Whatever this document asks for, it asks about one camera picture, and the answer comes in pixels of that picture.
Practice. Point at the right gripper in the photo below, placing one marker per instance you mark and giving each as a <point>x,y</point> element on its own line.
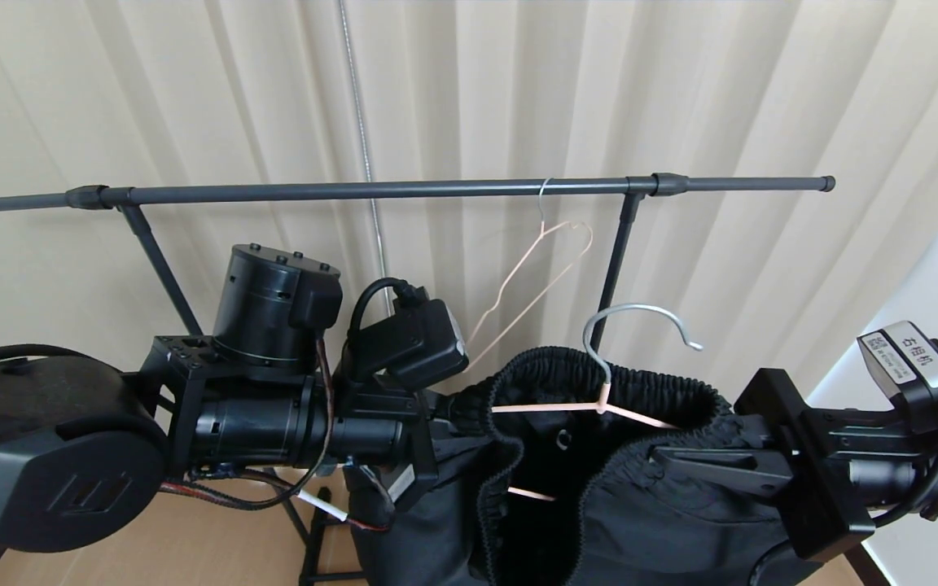
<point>827,480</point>

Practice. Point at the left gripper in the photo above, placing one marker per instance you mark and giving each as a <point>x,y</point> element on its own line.
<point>273,427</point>

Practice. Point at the black garment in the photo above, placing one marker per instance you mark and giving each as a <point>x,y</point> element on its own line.
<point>656,529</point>

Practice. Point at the pink clothes hanger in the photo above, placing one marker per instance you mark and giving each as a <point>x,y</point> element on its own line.
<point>602,399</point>
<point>544,232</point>

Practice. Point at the black clothes rack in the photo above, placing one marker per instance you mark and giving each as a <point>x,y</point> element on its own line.
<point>273,192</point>

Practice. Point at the thin grey curtain wand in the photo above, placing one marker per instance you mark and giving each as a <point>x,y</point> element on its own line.
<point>363,138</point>

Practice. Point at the beige curtain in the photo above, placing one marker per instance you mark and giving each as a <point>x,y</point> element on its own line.
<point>151,81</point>

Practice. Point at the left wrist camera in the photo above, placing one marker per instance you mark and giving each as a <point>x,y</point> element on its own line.
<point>412,342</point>

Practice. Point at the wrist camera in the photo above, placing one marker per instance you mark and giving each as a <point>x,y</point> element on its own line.
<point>917,366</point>
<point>412,342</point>

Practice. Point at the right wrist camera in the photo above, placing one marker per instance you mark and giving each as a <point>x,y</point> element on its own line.
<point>917,366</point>

